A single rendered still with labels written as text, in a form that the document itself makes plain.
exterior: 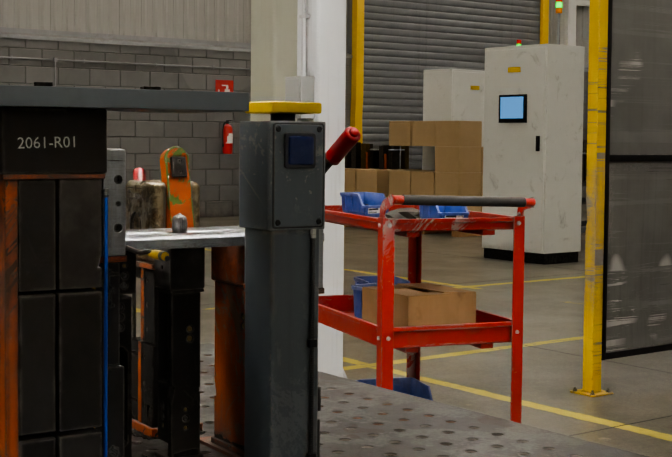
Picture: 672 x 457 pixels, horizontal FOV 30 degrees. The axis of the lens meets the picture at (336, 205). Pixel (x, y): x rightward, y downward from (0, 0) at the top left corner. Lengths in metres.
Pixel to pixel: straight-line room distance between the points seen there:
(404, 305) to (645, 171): 2.55
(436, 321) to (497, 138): 8.33
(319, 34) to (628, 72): 1.43
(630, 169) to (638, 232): 0.30
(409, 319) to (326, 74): 2.05
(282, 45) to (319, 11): 3.21
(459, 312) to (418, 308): 0.15
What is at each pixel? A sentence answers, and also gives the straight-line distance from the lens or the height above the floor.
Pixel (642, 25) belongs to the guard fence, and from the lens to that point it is 5.94.
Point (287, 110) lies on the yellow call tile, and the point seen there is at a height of 1.15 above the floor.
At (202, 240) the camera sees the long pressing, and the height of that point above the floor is 1.00.
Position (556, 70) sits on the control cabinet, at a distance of 11.61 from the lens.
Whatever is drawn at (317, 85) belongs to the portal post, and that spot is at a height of 1.35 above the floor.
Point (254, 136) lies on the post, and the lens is 1.29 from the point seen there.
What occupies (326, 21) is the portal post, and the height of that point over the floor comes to 1.63.
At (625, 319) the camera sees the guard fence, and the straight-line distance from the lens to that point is 5.90.
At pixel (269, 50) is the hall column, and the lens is 8.63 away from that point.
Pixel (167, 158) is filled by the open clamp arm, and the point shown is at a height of 1.09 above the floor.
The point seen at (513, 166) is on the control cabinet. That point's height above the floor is 0.89.
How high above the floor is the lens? 1.12
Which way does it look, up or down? 3 degrees down
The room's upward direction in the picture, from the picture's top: 1 degrees clockwise
